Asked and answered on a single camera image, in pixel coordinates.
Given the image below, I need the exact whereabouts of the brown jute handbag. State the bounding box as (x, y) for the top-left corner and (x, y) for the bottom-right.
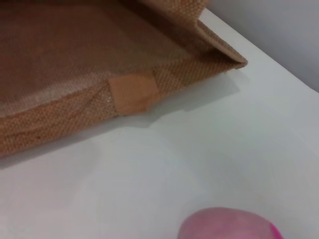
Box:
(0, 0), (249, 164)

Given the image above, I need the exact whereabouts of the pink peach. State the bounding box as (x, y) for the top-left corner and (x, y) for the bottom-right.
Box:
(177, 206), (284, 239)

